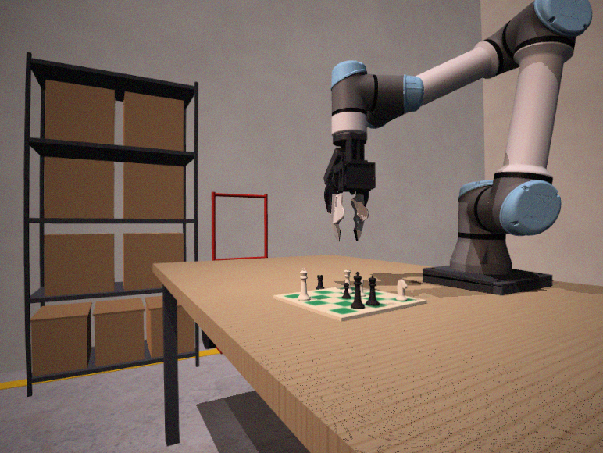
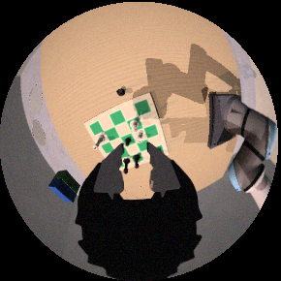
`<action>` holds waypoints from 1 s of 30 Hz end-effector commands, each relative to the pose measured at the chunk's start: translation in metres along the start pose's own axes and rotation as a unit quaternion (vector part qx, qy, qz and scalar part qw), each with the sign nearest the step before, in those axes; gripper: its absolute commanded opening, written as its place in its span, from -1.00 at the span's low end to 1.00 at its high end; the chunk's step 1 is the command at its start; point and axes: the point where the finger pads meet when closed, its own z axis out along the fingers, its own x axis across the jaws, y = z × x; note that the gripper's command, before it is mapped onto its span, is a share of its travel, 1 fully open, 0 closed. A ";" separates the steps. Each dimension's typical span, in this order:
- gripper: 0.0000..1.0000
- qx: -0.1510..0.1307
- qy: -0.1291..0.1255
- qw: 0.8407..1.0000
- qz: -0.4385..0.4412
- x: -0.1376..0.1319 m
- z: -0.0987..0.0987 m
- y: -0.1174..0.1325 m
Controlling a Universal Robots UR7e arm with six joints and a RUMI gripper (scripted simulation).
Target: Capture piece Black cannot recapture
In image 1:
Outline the green and cream checkered chessboard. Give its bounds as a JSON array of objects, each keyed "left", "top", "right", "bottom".
[{"left": 273, "top": 285, "right": 426, "bottom": 322}]

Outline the white chess king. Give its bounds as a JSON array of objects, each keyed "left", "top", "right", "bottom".
[{"left": 298, "top": 267, "right": 310, "bottom": 301}]

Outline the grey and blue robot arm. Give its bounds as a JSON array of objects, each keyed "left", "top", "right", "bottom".
[{"left": 330, "top": 0, "right": 592, "bottom": 275}]

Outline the white knight chess piece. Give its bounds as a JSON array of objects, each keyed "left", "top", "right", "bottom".
[{"left": 396, "top": 280, "right": 408, "bottom": 301}]

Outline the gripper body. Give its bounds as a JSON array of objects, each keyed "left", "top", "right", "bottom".
[{"left": 329, "top": 132, "right": 376, "bottom": 195}]

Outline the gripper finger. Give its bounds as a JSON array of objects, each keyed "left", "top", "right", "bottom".
[
  {"left": 324, "top": 179, "right": 344, "bottom": 241},
  {"left": 351, "top": 191, "right": 369, "bottom": 241}
]

